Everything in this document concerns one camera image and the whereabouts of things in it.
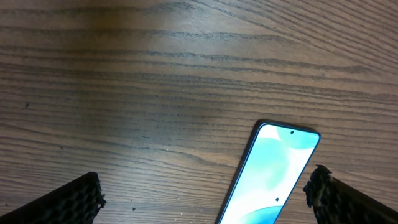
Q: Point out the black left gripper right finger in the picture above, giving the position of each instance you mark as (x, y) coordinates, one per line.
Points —
(335, 202)

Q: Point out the Samsung Galaxy smartphone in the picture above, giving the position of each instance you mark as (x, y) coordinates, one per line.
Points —
(274, 158)

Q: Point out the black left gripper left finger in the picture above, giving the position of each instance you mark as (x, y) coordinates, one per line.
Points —
(77, 202)

